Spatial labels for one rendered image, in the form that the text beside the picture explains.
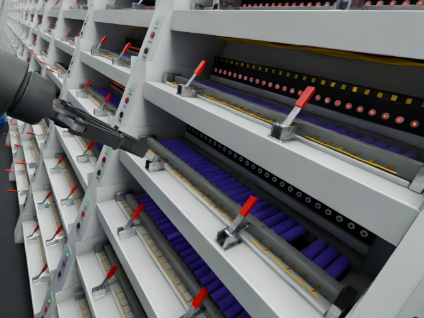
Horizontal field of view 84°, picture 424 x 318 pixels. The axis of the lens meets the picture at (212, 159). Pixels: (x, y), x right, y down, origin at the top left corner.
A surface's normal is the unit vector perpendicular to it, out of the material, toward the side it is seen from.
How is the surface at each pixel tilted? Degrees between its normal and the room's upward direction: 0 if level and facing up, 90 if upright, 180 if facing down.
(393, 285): 90
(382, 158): 109
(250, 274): 19
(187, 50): 90
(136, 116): 90
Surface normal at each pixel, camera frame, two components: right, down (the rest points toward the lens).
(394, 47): -0.76, 0.13
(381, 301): -0.66, -0.18
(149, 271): 0.18, -0.90
